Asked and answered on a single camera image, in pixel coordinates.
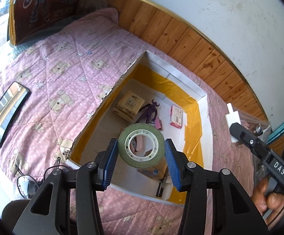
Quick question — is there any gold rectangular box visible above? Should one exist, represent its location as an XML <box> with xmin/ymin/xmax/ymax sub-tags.
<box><xmin>137</xmin><ymin>159</ymin><xmax>167</xmax><ymax>180</ymax></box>

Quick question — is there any green tape roll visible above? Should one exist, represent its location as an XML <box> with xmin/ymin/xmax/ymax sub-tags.
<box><xmin>117</xmin><ymin>123</ymin><xmax>165</xmax><ymax>169</ymax></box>

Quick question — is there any black marker pen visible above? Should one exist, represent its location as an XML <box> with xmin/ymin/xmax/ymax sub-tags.
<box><xmin>156</xmin><ymin>176</ymin><xmax>167</xmax><ymax>198</ymax></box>

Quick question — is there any white charger adapter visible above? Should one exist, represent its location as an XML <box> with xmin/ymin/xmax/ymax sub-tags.
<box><xmin>224</xmin><ymin>103</ymin><xmax>242</xmax><ymax>144</ymax></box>

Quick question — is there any right hand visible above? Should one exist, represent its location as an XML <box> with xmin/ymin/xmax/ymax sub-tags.
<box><xmin>251</xmin><ymin>177</ymin><xmax>284</xmax><ymax>228</ymax></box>

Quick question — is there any small pink eraser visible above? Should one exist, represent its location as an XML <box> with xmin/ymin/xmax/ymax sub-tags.
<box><xmin>154</xmin><ymin>117</ymin><xmax>163</xmax><ymax>130</ymax></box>

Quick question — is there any pink card pack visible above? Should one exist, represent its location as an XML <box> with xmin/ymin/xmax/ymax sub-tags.
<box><xmin>170</xmin><ymin>105</ymin><xmax>182</xmax><ymax>129</ymax></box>

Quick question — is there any glass jar with metal lid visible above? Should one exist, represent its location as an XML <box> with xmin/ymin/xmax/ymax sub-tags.
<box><xmin>253</xmin><ymin>124</ymin><xmax>263</xmax><ymax>137</ymax></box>

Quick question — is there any small brown carton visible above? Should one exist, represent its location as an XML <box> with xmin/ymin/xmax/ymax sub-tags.
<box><xmin>113</xmin><ymin>91</ymin><xmax>145</xmax><ymax>123</ymax></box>

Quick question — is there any purple figurine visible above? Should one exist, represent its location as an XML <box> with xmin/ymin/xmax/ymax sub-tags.
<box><xmin>136</xmin><ymin>99</ymin><xmax>160</xmax><ymax>124</ymax></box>

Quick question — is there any white cardboard box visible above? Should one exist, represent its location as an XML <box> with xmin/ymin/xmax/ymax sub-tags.
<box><xmin>65</xmin><ymin>50</ymin><xmax>213</xmax><ymax>204</ymax></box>

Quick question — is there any pink bear quilt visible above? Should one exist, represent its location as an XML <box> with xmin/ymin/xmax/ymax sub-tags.
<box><xmin>0</xmin><ymin>7</ymin><xmax>258</xmax><ymax>235</ymax></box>

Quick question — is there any black smartphone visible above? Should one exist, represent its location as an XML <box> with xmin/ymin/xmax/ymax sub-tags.
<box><xmin>0</xmin><ymin>81</ymin><xmax>31</xmax><ymax>148</ymax></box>

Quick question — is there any colourful toy box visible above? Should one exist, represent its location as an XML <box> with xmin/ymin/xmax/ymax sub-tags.
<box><xmin>8</xmin><ymin>0</ymin><xmax>107</xmax><ymax>45</ymax></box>

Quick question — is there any black cable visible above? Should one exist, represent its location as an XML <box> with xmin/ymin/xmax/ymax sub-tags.
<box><xmin>15</xmin><ymin>156</ymin><xmax>70</xmax><ymax>200</ymax></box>

